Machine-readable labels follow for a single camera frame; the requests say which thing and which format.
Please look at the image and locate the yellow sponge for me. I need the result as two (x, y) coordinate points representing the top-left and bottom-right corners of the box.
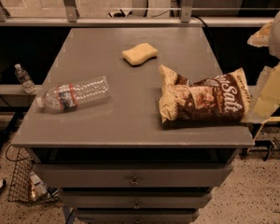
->
(122, 43), (158, 66)

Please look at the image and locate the black cable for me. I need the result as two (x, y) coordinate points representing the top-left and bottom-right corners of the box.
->
(191, 15), (221, 63)

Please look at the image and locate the drawer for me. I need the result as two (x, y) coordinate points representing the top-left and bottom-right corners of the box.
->
(60, 191), (212, 209)
(76, 209), (199, 224)
(34, 163), (232, 188)

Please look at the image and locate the bottom drawer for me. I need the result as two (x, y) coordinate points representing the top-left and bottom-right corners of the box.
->
(76, 209), (199, 224)

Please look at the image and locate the metal railing frame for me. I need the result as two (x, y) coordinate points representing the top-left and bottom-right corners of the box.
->
(0, 0), (280, 27)

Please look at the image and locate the clear plastic water bottle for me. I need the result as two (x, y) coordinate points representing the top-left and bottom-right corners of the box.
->
(36, 76), (110, 111)

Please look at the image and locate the top drawer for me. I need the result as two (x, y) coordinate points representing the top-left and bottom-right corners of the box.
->
(34, 163), (232, 188)

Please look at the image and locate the grey drawer cabinet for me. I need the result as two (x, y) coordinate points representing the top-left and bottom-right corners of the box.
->
(11, 26), (256, 224)

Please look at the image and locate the grey side bench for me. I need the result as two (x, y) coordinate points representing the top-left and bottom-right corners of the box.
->
(0, 85), (43, 107)

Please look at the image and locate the middle drawer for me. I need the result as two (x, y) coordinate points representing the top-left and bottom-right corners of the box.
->
(60, 191), (212, 209)

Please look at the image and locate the small background water bottle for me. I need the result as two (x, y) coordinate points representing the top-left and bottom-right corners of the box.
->
(15, 63), (36, 93)

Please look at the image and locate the brown chip bag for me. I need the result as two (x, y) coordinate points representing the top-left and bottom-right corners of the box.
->
(159, 65), (251, 122)

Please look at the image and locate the wire basket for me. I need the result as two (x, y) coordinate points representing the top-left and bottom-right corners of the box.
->
(7, 148), (58, 206)

